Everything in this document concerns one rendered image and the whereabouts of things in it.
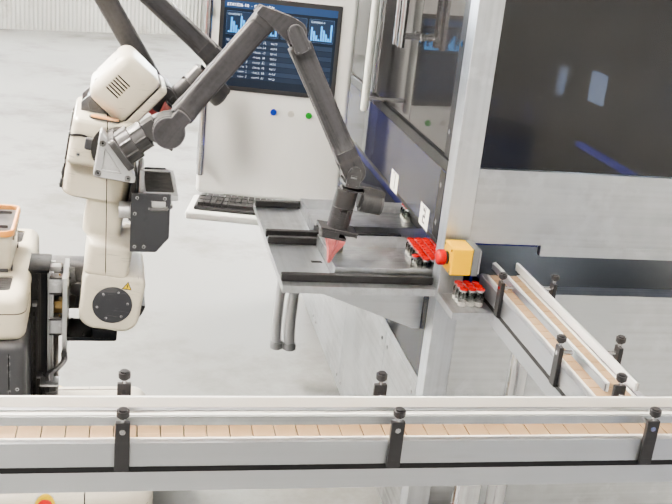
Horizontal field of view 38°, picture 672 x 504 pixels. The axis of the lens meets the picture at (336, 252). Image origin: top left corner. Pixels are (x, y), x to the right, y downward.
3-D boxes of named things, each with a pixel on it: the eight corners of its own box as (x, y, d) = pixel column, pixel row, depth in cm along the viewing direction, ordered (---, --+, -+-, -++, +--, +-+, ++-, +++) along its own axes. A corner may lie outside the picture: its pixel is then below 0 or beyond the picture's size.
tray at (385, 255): (431, 249, 284) (432, 237, 283) (459, 282, 260) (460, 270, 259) (316, 245, 276) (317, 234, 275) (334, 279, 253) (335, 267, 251)
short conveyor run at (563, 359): (469, 305, 255) (478, 249, 250) (524, 307, 258) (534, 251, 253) (576, 443, 192) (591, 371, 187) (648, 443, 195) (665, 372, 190)
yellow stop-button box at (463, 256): (468, 266, 249) (472, 239, 247) (477, 276, 242) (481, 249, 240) (439, 265, 247) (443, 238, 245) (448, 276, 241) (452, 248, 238)
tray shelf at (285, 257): (399, 214, 320) (399, 208, 320) (463, 297, 256) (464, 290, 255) (253, 208, 310) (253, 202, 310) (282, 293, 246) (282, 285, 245)
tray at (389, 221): (403, 213, 315) (405, 202, 314) (425, 240, 291) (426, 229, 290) (299, 209, 308) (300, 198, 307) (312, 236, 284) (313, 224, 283)
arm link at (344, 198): (335, 180, 253) (340, 186, 248) (361, 185, 255) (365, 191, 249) (329, 205, 255) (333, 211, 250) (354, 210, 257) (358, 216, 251)
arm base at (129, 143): (107, 131, 241) (107, 143, 230) (135, 113, 241) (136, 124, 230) (128, 159, 245) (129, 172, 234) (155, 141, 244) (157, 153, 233)
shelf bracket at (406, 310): (416, 324, 269) (422, 280, 265) (419, 328, 266) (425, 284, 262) (294, 322, 262) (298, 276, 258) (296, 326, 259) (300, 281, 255)
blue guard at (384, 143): (316, 94, 433) (320, 52, 427) (439, 240, 254) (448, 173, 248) (315, 94, 433) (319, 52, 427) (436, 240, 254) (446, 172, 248)
